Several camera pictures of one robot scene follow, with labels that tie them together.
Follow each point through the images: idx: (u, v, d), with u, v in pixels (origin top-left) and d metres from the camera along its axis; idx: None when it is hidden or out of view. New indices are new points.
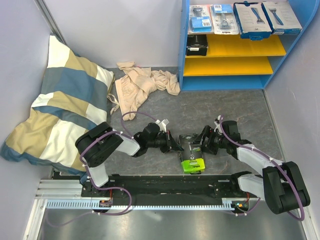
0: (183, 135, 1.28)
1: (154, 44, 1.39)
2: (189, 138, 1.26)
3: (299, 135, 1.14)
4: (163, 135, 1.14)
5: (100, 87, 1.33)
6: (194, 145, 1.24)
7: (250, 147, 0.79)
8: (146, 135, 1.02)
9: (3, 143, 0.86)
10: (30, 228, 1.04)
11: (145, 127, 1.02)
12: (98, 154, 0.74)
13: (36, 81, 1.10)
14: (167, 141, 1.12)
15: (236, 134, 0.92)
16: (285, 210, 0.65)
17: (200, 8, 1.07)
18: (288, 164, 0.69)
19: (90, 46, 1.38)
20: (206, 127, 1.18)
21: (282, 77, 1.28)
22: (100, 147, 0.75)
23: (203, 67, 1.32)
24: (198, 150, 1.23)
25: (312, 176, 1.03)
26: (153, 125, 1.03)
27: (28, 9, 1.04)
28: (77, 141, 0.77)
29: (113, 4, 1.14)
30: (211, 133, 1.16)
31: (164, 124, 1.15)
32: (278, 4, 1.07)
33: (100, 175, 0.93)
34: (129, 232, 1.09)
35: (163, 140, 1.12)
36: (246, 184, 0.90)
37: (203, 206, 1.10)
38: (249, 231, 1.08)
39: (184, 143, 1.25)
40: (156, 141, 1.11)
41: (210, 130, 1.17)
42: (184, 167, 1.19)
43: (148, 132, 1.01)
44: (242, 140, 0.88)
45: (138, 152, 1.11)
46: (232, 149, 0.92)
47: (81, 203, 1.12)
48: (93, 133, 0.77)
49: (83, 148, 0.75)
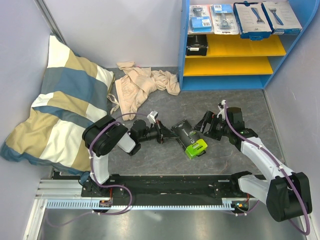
0: (175, 125, 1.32)
1: (154, 44, 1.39)
2: (182, 126, 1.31)
3: (299, 135, 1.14)
4: (153, 127, 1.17)
5: (100, 87, 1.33)
6: (189, 130, 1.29)
7: (258, 145, 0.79)
8: (134, 134, 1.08)
9: (3, 143, 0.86)
10: (30, 228, 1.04)
11: (131, 127, 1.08)
12: (107, 141, 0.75)
13: (36, 81, 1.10)
14: (158, 132, 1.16)
15: (240, 123, 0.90)
16: (288, 218, 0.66)
17: (200, 8, 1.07)
18: (297, 174, 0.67)
19: (90, 46, 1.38)
20: (208, 112, 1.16)
21: (282, 77, 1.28)
22: (108, 134, 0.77)
23: (203, 67, 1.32)
24: (195, 134, 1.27)
25: (312, 176, 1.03)
26: (138, 123, 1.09)
27: (28, 9, 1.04)
28: (84, 134, 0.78)
29: (112, 4, 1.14)
30: (214, 117, 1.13)
31: (153, 117, 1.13)
32: (277, 5, 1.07)
33: (104, 171, 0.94)
34: (129, 232, 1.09)
35: (154, 132, 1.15)
36: (246, 185, 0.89)
37: (203, 206, 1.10)
38: (249, 231, 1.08)
39: (178, 130, 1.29)
40: (147, 134, 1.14)
41: (212, 116, 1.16)
42: (191, 152, 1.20)
43: (136, 132, 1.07)
44: (248, 131, 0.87)
45: (133, 150, 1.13)
46: (236, 139, 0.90)
47: (81, 203, 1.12)
48: (100, 123, 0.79)
49: (91, 139, 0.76)
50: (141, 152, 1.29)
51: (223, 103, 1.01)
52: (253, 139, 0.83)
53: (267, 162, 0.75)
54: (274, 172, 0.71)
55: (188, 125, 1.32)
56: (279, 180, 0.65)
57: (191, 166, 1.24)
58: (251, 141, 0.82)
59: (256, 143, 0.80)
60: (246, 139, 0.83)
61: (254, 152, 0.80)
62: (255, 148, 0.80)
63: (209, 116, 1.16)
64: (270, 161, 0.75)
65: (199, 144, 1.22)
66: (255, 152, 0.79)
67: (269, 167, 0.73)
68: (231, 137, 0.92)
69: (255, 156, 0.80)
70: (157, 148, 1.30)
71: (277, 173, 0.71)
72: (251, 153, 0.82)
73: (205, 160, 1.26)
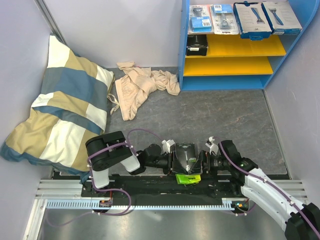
0: (179, 144, 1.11)
1: (154, 44, 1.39)
2: (186, 148, 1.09)
3: (299, 135, 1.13)
4: (166, 156, 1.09)
5: (100, 87, 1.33)
6: (191, 155, 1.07)
7: (263, 178, 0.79)
8: (145, 156, 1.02)
9: (3, 143, 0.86)
10: (30, 228, 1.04)
11: (145, 149, 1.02)
12: (105, 160, 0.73)
13: (36, 81, 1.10)
14: (169, 162, 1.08)
15: (236, 154, 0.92)
16: None
17: (200, 8, 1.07)
18: (308, 206, 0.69)
19: (90, 46, 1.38)
20: (201, 152, 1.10)
21: (282, 77, 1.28)
22: (109, 153, 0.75)
23: (203, 67, 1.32)
24: (195, 161, 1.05)
25: (312, 176, 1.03)
26: (154, 147, 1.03)
27: (28, 9, 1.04)
28: (88, 142, 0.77)
29: (112, 4, 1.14)
30: (209, 155, 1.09)
31: (168, 146, 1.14)
32: (277, 5, 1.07)
33: (102, 178, 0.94)
34: (129, 232, 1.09)
35: (164, 162, 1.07)
36: (250, 194, 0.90)
37: (203, 206, 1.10)
38: (249, 231, 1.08)
39: (179, 151, 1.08)
40: (156, 162, 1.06)
41: (206, 154, 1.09)
42: (180, 178, 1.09)
43: (147, 154, 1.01)
44: (248, 163, 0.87)
45: (135, 172, 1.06)
46: (238, 173, 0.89)
47: (81, 203, 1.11)
48: (106, 138, 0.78)
49: (92, 149, 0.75)
50: None
51: (210, 140, 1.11)
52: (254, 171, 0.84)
53: (277, 197, 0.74)
54: (288, 208, 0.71)
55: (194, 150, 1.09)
56: (295, 216, 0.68)
57: None
58: (254, 174, 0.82)
59: (261, 177, 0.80)
60: (249, 174, 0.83)
61: (260, 187, 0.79)
62: (260, 181, 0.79)
63: (204, 156, 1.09)
64: (279, 194, 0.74)
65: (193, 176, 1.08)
66: (261, 186, 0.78)
67: (281, 202, 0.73)
68: (233, 171, 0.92)
69: (261, 189, 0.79)
70: None
71: (291, 208, 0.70)
72: (256, 186, 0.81)
73: None
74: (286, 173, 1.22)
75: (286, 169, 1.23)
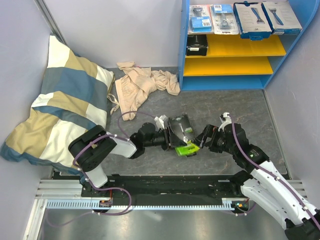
0: (171, 118, 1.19)
1: (154, 44, 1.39)
2: (179, 120, 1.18)
3: (299, 135, 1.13)
4: (161, 132, 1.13)
5: (100, 87, 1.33)
6: (186, 126, 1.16)
7: (276, 176, 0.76)
8: (141, 136, 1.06)
9: (3, 143, 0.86)
10: (30, 228, 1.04)
11: (139, 129, 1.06)
12: (90, 158, 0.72)
13: (36, 81, 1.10)
14: (166, 138, 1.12)
15: (244, 141, 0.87)
16: None
17: (200, 8, 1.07)
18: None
19: (90, 46, 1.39)
20: (208, 126, 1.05)
21: (282, 77, 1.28)
22: (92, 151, 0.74)
23: (203, 67, 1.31)
24: (191, 131, 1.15)
25: (312, 176, 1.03)
26: (147, 125, 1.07)
27: (28, 9, 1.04)
28: (70, 145, 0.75)
29: (112, 4, 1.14)
30: (216, 131, 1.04)
31: (161, 122, 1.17)
32: (277, 5, 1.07)
33: (99, 176, 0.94)
34: (129, 232, 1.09)
35: (161, 138, 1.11)
36: (250, 194, 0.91)
37: (203, 206, 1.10)
38: (249, 231, 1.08)
39: (174, 125, 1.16)
40: (153, 139, 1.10)
41: (213, 129, 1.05)
42: (180, 150, 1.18)
43: (142, 134, 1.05)
44: (258, 153, 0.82)
45: (135, 154, 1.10)
46: (245, 163, 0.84)
47: (81, 203, 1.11)
48: (85, 137, 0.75)
49: (76, 151, 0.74)
50: None
51: (224, 116, 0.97)
52: (264, 164, 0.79)
53: (290, 199, 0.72)
54: (300, 213, 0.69)
55: (187, 120, 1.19)
56: (307, 222, 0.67)
57: (191, 166, 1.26)
58: (264, 168, 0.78)
59: (273, 173, 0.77)
60: (260, 168, 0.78)
61: (270, 184, 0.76)
62: (272, 178, 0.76)
63: (210, 131, 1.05)
64: (291, 196, 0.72)
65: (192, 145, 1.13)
66: (272, 183, 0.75)
67: (293, 205, 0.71)
68: (239, 159, 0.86)
69: (271, 187, 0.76)
70: (157, 148, 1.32)
71: (303, 213, 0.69)
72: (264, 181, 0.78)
73: (205, 160, 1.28)
74: (286, 173, 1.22)
75: (286, 169, 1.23)
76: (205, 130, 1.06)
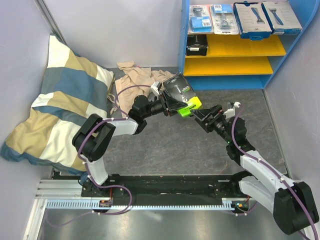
0: (167, 80, 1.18)
1: (154, 44, 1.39)
2: (175, 81, 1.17)
3: (299, 134, 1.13)
4: (158, 101, 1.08)
5: (101, 87, 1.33)
6: (183, 86, 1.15)
7: (257, 158, 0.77)
8: (136, 112, 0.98)
9: (3, 143, 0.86)
10: (30, 228, 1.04)
11: (133, 105, 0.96)
12: (96, 147, 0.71)
13: (36, 81, 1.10)
14: (163, 104, 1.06)
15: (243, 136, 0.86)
16: (297, 229, 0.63)
17: (200, 8, 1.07)
18: (299, 184, 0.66)
19: (90, 46, 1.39)
20: (218, 106, 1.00)
21: (282, 77, 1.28)
22: (95, 140, 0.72)
23: (203, 67, 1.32)
24: (188, 90, 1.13)
25: (312, 176, 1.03)
26: (139, 100, 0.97)
27: (28, 9, 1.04)
28: (74, 140, 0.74)
29: (112, 4, 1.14)
30: (221, 113, 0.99)
31: (156, 89, 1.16)
32: (277, 5, 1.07)
33: (100, 171, 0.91)
34: (129, 232, 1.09)
35: (159, 106, 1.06)
36: (248, 189, 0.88)
37: (203, 206, 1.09)
38: (248, 231, 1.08)
39: (170, 87, 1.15)
40: (151, 109, 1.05)
41: (220, 111, 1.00)
42: (182, 112, 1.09)
43: (137, 109, 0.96)
44: (247, 145, 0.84)
45: (139, 129, 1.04)
46: (235, 154, 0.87)
47: (81, 203, 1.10)
48: (85, 129, 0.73)
49: (80, 144, 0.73)
50: (141, 152, 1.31)
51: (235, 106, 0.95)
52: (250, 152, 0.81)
53: (267, 175, 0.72)
54: (277, 184, 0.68)
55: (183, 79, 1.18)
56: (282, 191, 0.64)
57: (191, 166, 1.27)
58: (250, 154, 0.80)
59: (255, 156, 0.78)
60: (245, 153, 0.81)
61: (255, 167, 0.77)
62: (254, 161, 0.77)
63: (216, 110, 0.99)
64: (269, 172, 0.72)
65: (193, 104, 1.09)
66: (255, 166, 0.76)
67: (271, 179, 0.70)
68: (230, 150, 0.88)
69: (257, 170, 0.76)
70: (157, 148, 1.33)
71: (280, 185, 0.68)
72: (252, 167, 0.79)
73: (205, 160, 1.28)
74: (286, 173, 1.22)
75: (286, 169, 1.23)
76: (213, 108, 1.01)
